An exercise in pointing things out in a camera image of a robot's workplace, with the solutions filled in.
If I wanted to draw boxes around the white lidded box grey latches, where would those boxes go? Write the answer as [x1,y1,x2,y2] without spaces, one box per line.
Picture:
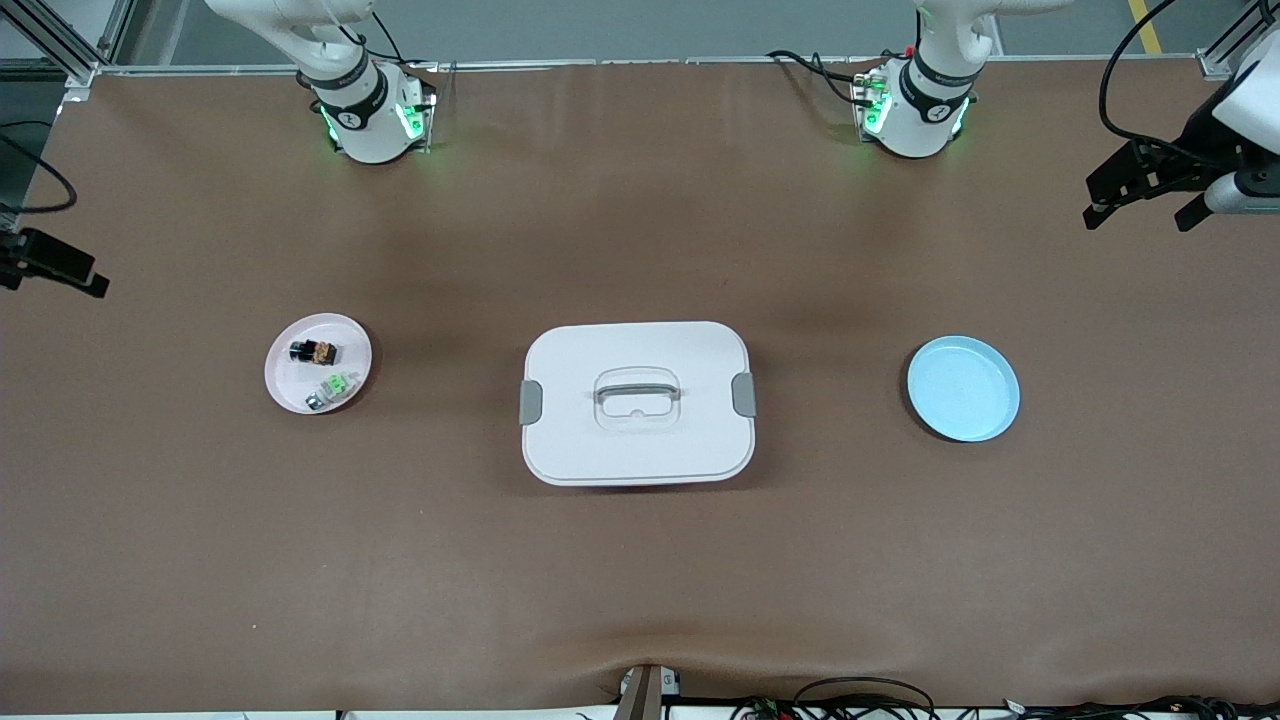
[519,320,758,488]

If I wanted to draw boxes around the light blue round plate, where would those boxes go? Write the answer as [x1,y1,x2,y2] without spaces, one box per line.
[906,335,1022,444]

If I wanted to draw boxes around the pink round plate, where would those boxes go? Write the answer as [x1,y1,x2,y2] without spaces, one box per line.
[264,313,374,416]

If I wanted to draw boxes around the brown table mat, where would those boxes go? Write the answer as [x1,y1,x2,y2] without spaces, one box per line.
[0,58,1280,716]

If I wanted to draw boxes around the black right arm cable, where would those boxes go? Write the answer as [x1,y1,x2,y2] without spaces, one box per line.
[0,120,80,216]

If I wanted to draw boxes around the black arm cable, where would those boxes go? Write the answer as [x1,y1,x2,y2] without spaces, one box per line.
[0,120,80,216]
[1098,0,1206,166]

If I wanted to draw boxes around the aluminium frame post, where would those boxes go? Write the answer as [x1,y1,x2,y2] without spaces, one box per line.
[0,0,137,87]
[1195,0,1280,81]

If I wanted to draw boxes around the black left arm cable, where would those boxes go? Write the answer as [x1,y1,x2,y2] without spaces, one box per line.
[1098,0,1206,166]

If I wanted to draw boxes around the green and silver switch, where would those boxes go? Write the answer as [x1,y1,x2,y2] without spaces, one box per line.
[305,371,361,412]

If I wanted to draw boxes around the black left base cables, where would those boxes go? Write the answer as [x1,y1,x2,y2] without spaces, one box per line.
[767,48,883,107]

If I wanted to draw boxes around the black right base cable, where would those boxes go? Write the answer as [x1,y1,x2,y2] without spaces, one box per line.
[345,0,441,71]

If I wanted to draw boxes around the black cable bundle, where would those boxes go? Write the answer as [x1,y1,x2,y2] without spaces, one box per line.
[1000,694,1280,720]

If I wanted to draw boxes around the black looped cable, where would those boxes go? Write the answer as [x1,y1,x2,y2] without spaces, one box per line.
[790,676,937,720]

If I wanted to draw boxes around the metal table edge bracket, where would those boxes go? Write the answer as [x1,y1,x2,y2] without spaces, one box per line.
[614,663,682,720]

